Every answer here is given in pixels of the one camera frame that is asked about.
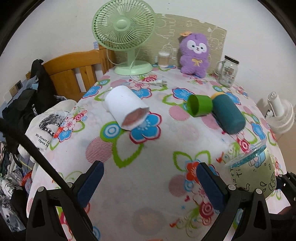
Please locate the white printed tote bag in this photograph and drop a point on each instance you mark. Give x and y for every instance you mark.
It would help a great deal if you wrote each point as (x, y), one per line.
(43, 127)

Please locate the cotton swab container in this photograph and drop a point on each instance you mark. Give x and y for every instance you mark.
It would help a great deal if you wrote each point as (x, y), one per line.
(163, 59)

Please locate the floral tablecloth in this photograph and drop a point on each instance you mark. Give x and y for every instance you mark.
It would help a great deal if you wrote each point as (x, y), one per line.
(150, 188)

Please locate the green cartoon plastic cup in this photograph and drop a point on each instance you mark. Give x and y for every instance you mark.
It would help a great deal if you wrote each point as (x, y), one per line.
(251, 169)

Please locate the purple plush rabbit toy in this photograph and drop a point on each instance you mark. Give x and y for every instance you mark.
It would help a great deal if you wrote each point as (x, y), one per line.
(194, 55)

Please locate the wall power socket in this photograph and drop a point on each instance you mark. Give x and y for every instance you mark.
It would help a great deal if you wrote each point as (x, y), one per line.
(16, 88)

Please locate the black bag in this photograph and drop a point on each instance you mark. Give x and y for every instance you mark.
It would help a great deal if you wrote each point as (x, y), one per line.
(28, 105)

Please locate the green desk fan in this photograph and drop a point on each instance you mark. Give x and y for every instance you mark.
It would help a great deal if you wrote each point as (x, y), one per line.
(123, 26)

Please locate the white paper sleeve cup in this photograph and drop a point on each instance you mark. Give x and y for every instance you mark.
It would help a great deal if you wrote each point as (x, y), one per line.
(126, 107)

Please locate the white fan power plug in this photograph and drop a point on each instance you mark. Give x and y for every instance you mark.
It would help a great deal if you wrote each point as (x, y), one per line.
(159, 82)

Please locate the white standing fan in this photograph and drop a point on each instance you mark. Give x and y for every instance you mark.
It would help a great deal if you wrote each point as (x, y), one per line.
(281, 115)

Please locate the wooden chair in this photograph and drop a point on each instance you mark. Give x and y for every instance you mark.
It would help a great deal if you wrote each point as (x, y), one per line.
(73, 74)

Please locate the glass mason jar mug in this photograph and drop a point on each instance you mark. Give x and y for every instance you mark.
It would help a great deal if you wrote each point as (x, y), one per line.
(226, 71)

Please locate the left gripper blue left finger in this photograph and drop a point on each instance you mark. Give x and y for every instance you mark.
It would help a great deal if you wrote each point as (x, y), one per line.
(88, 182)

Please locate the dark teal bottle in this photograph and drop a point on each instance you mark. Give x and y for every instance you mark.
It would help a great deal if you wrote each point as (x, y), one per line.
(227, 114)

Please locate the small green cup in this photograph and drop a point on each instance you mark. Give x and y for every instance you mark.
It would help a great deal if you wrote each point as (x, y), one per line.
(199, 105)

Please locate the green cartoon foam mat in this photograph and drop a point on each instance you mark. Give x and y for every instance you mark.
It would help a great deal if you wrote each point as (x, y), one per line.
(167, 37)

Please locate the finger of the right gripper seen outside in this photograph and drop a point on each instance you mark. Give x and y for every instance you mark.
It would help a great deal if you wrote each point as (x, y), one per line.
(286, 183)

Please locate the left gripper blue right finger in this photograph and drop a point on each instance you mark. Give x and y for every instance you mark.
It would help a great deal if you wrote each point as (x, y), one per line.
(212, 184)

